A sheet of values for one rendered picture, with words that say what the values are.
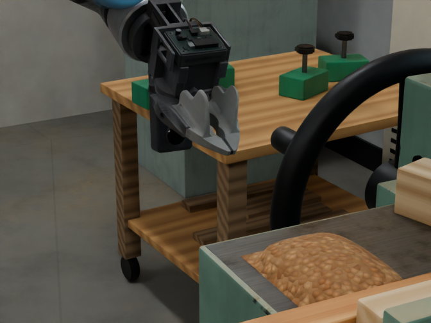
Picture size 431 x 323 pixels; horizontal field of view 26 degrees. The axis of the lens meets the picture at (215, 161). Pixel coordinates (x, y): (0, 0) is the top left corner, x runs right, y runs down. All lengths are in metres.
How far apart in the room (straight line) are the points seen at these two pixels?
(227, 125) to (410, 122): 0.29
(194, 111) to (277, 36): 1.95
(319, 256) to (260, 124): 1.43
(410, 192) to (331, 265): 0.12
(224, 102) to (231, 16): 1.83
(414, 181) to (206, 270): 0.15
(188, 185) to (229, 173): 1.07
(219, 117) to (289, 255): 0.47
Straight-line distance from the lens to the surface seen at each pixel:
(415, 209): 0.65
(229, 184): 1.87
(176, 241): 2.25
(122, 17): 1.10
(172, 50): 1.00
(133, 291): 2.41
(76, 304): 2.37
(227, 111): 1.00
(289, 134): 0.88
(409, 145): 0.78
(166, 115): 1.01
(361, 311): 0.45
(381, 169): 0.92
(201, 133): 0.98
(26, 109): 3.67
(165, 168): 3.02
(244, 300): 0.56
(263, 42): 2.91
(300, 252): 0.56
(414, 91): 0.76
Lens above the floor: 1.17
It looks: 21 degrees down
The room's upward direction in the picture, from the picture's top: straight up
